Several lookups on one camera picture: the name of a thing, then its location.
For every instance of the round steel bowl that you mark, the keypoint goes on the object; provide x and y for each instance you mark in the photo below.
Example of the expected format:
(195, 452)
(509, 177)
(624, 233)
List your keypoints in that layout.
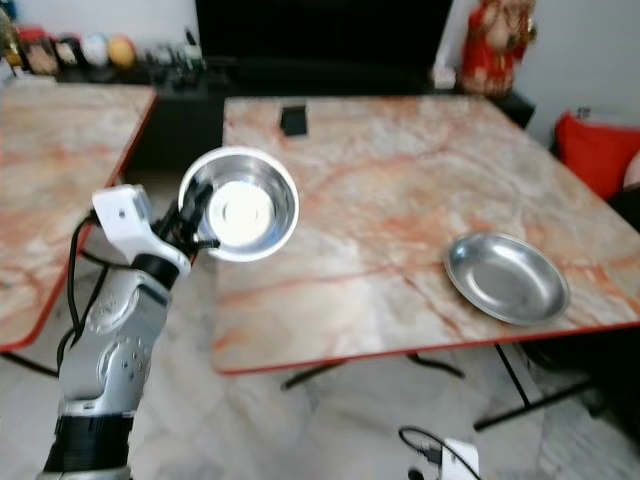
(250, 205)

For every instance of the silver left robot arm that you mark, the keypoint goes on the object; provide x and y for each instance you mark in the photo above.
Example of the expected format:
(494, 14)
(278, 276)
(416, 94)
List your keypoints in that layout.
(105, 340)

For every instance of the black low cabinet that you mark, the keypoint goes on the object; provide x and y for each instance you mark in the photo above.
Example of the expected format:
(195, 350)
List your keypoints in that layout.
(185, 125)

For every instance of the small marble table red edge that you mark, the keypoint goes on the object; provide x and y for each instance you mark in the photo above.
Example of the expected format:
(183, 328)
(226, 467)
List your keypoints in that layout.
(60, 200)

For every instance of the small black box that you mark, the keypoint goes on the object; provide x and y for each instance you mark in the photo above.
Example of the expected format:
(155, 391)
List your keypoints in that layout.
(294, 121)

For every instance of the orange round ornament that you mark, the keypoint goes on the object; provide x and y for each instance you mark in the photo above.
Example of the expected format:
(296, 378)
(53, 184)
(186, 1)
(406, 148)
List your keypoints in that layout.
(121, 51)

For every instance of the white round ornament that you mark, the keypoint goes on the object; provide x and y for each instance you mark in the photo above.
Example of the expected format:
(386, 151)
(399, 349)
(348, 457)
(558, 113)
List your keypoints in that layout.
(95, 50)

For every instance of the large marble table red edge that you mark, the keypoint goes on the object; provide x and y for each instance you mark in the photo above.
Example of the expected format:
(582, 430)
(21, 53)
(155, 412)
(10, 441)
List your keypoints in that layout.
(400, 200)

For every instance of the black television screen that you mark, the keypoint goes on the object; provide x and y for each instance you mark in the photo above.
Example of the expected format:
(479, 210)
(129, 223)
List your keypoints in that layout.
(320, 32)

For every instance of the jar with red lid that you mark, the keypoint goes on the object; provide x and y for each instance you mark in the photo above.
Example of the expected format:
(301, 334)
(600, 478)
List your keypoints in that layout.
(40, 52)

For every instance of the shallow steel plate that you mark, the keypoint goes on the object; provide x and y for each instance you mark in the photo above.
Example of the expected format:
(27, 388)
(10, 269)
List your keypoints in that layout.
(508, 280)

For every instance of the red and gold figurine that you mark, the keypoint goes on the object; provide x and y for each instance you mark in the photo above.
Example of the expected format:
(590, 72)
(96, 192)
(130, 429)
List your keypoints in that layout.
(496, 52)

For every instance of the red cushion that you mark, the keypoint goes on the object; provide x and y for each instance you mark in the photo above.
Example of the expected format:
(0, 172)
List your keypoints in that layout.
(595, 155)

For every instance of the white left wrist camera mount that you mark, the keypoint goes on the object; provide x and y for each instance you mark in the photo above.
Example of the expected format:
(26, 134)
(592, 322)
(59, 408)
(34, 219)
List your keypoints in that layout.
(125, 212)

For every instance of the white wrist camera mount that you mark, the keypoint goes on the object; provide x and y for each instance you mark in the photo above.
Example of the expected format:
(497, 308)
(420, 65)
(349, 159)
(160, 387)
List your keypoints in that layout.
(125, 212)
(460, 460)

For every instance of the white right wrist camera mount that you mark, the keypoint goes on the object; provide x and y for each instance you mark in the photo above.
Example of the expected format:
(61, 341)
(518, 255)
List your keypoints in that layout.
(460, 460)

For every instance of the black table leg frame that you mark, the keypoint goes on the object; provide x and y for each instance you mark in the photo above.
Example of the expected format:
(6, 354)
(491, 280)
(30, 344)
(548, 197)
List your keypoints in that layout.
(520, 385)

